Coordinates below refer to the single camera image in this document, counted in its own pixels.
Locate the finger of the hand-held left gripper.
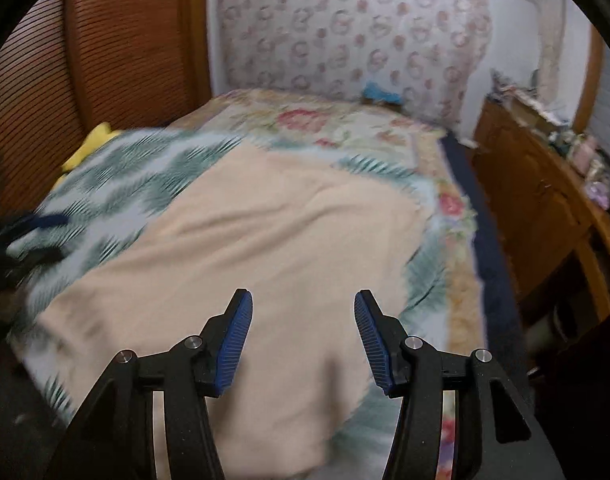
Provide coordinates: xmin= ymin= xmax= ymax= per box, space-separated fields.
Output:
xmin=2 ymin=214 xmax=69 ymax=241
xmin=7 ymin=246 xmax=66 ymax=273

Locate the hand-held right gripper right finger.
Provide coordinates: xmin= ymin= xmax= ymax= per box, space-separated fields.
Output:
xmin=354 ymin=289 xmax=566 ymax=480

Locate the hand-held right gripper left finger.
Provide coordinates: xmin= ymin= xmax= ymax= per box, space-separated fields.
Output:
xmin=45 ymin=288 xmax=254 ymax=480

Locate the peach printed t-shirt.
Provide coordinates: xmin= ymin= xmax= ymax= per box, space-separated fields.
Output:
xmin=9 ymin=146 xmax=436 ymax=476

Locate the yellow cloth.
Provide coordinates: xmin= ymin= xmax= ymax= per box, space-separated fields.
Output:
xmin=60 ymin=122 xmax=124 ymax=175

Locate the leaf and flower print blanket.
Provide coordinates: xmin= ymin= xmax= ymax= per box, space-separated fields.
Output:
xmin=5 ymin=87 xmax=488 ymax=480

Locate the navy bed sheet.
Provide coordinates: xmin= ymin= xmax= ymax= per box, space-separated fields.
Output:
xmin=437 ymin=135 xmax=532 ymax=378

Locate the dark round object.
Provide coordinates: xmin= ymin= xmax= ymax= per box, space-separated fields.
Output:
xmin=524 ymin=307 xmax=578 ymax=358

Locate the wooden louvered wardrobe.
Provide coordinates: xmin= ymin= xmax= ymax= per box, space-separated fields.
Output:
xmin=0 ymin=0 xmax=212 ymax=213

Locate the wooden dresser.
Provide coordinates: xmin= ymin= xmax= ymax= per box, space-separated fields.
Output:
xmin=471 ymin=96 xmax=610 ymax=323

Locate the small blue cloth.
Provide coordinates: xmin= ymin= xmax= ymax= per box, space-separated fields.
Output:
xmin=361 ymin=81 xmax=405 ymax=107

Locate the group of small bottles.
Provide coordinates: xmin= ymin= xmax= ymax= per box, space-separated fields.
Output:
xmin=548 ymin=127 xmax=610 ymax=233

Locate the floral patterned headboard cover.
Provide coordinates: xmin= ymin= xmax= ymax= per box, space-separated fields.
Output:
xmin=217 ymin=0 xmax=493 ymax=128

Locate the wooden window frame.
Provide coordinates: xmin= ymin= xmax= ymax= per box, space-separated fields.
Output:
xmin=571 ymin=24 xmax=610 ymax=136

